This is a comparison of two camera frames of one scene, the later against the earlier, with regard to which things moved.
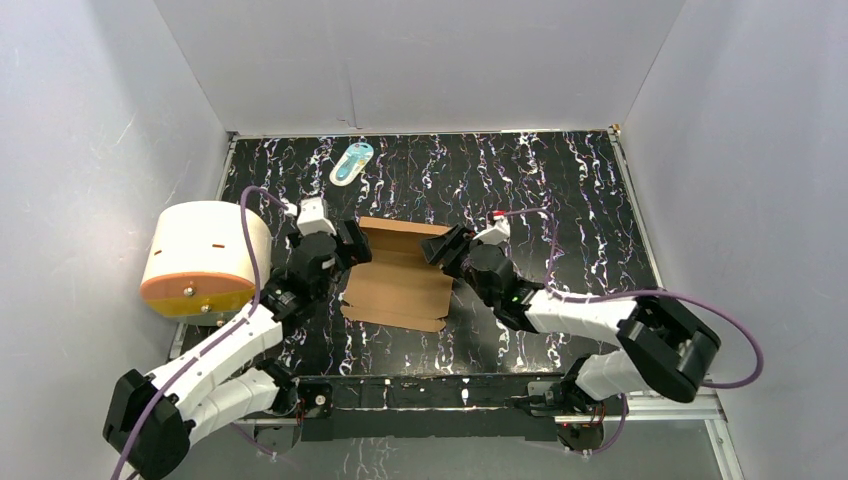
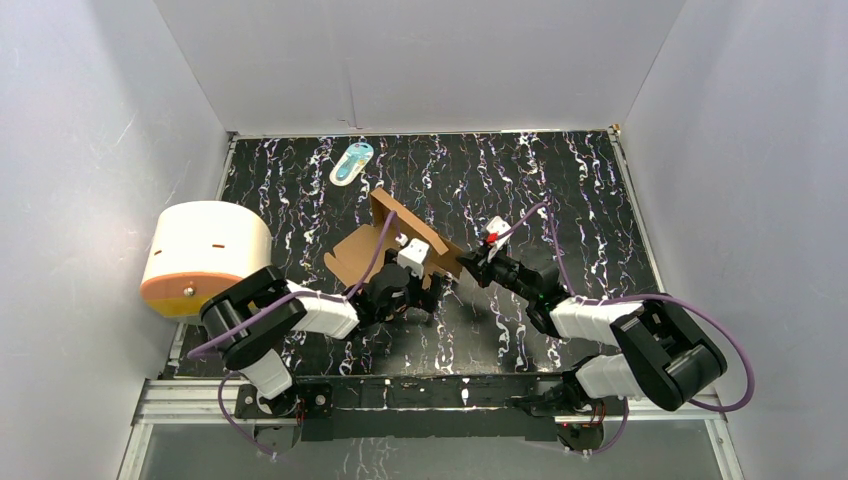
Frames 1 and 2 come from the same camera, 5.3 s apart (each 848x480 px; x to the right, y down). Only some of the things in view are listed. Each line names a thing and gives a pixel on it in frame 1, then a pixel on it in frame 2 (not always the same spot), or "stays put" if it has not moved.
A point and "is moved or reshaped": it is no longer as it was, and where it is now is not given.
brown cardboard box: [398, 287] is moved or reshaped
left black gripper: [345, 240] to [419, 288]
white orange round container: [198, 267] stays put
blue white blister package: [352, 162] stays put
